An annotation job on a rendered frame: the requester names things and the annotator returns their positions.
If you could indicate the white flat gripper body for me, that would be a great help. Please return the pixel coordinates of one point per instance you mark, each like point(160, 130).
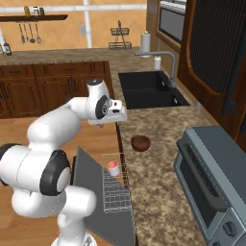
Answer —
point(109, 118)

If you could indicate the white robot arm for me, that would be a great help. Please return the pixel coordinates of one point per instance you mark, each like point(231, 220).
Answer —
point(51, 128)

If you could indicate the brown bowl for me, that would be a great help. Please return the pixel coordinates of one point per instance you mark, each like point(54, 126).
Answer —
point(140, 143)

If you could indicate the white cup red inside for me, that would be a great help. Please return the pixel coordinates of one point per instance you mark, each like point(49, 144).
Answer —
point(113, 168)

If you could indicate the grey dishwasher door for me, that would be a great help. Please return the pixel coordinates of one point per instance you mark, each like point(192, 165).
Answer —
point(105, 224)

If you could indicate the brown cupboard door dark panel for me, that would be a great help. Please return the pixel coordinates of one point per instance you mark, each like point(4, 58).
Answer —
point(211, 38)

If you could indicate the black sink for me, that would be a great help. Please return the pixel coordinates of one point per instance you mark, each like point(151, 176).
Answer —
point(147, 91)

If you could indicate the brown cupboard run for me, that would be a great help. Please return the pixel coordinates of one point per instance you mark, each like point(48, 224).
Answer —
point(48, 89)

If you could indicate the white soap dispenser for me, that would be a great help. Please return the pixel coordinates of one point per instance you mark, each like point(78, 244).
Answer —
point(157, 62)

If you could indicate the white paper towel roll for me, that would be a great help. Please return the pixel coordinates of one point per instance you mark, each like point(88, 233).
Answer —
point(145, 43)

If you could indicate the grey tap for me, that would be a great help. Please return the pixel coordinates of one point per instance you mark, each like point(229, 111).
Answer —
point(171, 59)

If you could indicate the hanging grey whisk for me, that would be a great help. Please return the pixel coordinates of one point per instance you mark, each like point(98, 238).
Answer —
point(38, 39)

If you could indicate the hanging grey ladle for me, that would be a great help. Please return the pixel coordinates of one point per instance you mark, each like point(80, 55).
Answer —
point(32, 39)

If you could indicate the grey microwave oven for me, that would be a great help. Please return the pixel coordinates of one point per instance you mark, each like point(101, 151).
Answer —
point(171, 20)

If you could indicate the hanging grey spatula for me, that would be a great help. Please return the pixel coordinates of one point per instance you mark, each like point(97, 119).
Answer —
point(22, 37)

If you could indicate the grey toaster oven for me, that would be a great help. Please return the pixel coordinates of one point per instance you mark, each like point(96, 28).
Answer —
point(221, 160)

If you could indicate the dark bottle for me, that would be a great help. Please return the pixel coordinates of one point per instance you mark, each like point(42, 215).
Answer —
point(7, 48)

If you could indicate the green jar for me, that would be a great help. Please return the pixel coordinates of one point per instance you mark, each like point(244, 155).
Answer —
point(41, 11)

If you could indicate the dark wooden shelf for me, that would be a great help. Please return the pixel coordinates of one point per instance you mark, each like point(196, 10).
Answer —
point(32, 18)

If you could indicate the white jar dark lid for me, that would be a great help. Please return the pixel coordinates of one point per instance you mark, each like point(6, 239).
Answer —
point(36, 11)

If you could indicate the yellow jar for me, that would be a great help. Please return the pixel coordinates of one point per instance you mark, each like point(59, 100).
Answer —
point(27, 11)

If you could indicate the dark toaster oven knob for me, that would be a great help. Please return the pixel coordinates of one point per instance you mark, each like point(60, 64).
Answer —
point(229, 229)

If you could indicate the grey wall socket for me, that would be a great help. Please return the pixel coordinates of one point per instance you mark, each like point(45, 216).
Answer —
point(83, 29)

